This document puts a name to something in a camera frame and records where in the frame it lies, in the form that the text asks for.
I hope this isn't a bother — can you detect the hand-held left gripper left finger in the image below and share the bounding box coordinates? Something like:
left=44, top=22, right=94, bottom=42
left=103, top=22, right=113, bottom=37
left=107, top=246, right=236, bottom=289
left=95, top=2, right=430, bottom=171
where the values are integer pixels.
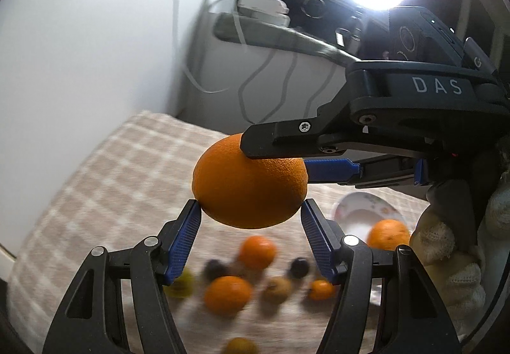
left=42, top=199, right=202, bottom=354

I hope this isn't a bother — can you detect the person's right hand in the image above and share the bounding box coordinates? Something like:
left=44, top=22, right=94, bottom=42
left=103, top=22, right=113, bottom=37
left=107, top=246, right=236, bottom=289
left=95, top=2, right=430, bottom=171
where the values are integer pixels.
left=410, top=135, right=510, bottom=339

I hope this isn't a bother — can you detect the white cable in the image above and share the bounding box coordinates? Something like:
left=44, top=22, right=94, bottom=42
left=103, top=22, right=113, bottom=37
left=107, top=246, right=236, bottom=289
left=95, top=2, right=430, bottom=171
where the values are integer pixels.
left=171, top=0, right=244, bottom=93

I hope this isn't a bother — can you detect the white power strip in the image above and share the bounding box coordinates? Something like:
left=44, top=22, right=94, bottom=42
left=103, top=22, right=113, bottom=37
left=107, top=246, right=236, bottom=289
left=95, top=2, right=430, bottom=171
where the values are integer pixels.
left=235, top=0, right=290, bottom=26

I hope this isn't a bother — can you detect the white floral plate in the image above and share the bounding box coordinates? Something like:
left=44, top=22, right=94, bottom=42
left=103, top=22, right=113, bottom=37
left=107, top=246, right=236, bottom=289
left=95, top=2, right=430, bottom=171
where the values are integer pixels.
left=332, top=193, right=411, bottom=307

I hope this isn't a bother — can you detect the dark round fruit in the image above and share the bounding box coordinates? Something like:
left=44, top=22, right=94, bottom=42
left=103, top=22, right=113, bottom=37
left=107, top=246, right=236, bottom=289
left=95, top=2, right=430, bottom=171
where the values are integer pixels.
left=202, top=260, right=230, bottom=282
left=289, top=257, right=310, bottom=279

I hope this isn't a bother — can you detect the small mandarin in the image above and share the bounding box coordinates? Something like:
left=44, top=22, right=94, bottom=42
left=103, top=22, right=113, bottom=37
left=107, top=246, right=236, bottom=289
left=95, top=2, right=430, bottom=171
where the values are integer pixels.
left=309, top=279, right=335, bottom=301

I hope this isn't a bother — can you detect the black cable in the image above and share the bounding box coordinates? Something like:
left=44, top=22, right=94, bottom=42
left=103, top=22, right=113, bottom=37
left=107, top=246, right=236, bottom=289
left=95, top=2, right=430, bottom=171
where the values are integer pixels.
left=238, top=45, right=297, bottom=124
left=302, top=59, right=339, bottom=118

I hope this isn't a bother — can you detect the brown round fruit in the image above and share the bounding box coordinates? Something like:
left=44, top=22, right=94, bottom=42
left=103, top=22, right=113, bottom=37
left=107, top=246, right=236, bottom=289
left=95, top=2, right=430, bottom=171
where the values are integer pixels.
left=261, top=276, right=293, bottom=304

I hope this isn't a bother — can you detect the yellow green round fruit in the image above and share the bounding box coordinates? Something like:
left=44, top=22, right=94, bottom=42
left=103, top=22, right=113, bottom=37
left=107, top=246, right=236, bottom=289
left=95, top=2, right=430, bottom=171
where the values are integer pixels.
left=165, top=268, right=196, bottom=299

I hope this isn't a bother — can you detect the large orange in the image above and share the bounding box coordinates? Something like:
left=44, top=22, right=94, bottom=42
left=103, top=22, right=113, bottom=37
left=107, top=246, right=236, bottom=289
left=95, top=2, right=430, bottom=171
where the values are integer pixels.
left=367, top=219, right=412, bottom=251
left=192, top=133, right=309, bottom=230

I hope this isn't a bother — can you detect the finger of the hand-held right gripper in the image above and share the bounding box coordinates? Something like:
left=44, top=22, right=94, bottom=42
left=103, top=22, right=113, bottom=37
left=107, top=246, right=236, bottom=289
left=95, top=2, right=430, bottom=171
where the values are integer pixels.
left=305, top=157, right=430, bottom=190
left=240, top=103, right=359, bottom=160

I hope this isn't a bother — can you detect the beige checked blanket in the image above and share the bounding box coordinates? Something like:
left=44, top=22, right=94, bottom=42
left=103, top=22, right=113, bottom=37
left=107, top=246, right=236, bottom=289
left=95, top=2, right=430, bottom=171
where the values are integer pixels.
left=8, top=111, right=479, bottom=354

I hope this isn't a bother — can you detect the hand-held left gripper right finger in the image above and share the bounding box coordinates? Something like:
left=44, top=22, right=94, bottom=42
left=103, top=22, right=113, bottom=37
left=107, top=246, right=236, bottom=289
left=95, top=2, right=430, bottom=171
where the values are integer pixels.
left=300, top=198, right=465, bottom=354

